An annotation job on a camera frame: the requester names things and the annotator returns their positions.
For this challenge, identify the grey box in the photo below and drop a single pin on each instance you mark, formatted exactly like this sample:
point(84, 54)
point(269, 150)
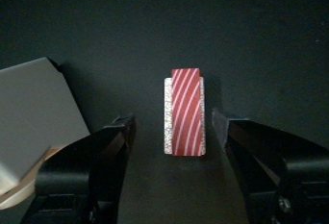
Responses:
point(32, 112)

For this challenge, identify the red striped toy sushi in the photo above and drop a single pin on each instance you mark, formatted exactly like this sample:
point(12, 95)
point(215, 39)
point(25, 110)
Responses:
point(184, 112)

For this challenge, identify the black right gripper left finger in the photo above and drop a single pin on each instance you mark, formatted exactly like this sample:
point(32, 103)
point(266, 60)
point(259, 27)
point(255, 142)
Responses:
point(86, 167)

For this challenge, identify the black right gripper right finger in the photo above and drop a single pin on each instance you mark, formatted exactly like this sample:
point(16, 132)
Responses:
point(274, 167)

